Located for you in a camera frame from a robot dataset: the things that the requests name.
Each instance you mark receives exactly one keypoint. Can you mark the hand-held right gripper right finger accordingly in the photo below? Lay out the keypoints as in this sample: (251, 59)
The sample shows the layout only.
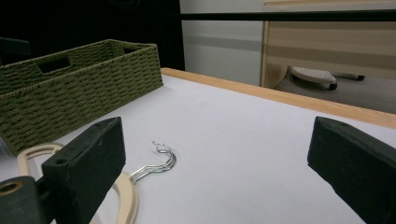
(358, 161)

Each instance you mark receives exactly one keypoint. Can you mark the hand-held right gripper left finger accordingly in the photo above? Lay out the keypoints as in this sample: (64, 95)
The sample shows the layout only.
(87, 161)

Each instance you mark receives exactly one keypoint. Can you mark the beige clothes hanger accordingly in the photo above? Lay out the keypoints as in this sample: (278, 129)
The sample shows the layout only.
(129, 193)
(165, 168)
(23, 161)

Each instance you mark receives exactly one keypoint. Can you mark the green woven basket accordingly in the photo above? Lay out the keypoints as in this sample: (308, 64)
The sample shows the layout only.
(77, 99)

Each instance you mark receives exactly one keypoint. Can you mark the wooden desk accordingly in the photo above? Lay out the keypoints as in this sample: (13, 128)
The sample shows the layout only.
(330, 46)

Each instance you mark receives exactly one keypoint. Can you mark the white table sheet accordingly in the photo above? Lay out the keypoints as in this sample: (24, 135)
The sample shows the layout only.
(233, 140)

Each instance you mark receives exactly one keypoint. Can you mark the black curtain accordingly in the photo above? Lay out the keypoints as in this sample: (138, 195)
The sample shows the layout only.
(93, 21)

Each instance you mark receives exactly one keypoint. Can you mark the white cabinet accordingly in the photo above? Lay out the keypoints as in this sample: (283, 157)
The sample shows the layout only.
(218, 56)

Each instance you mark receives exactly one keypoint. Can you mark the black metal frame bar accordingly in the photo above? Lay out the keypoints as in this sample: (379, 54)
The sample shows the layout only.
(280, 15)

